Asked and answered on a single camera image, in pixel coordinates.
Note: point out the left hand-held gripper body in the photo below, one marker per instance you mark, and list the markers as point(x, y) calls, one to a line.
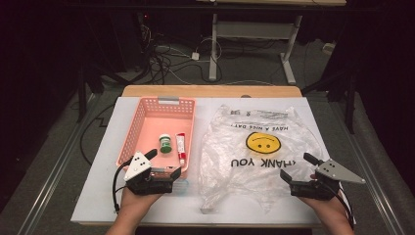
point(137, 164)

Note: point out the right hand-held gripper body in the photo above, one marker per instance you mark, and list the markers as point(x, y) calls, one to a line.
point(332, 171)

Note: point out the green bottle with white cap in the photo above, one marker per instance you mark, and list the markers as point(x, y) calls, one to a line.
point(165, 143)

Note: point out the red and white tube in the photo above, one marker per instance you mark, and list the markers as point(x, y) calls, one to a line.
point(181, 147)

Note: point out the pink plastic basket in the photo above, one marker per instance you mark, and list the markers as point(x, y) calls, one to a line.
point(156, 125)

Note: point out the clear plastic bag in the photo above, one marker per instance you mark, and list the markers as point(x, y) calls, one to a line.
point(228, 147)

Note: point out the person's right hand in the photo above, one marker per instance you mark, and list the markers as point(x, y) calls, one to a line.
point(328, 207)

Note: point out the person's left hand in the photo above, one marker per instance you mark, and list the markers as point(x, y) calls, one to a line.
point(135, 202)

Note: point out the white board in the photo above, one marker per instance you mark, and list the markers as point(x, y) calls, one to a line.
point(98, 196)

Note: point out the black stand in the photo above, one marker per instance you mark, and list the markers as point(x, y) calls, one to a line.
point(81, 98)
point(350, 101)

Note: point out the wooden table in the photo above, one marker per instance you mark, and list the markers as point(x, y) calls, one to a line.
point(212, 90)

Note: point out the white power adapter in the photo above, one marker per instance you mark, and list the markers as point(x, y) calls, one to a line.
point(195, 56)

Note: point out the white power strip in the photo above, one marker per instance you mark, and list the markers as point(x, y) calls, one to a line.
point(328, 48)

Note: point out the white-framed desk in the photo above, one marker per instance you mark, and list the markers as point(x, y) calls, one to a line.
point(251, 30)

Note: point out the metal floor rail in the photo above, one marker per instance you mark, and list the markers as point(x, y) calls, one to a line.
point(372, 182)
point(55, 169)

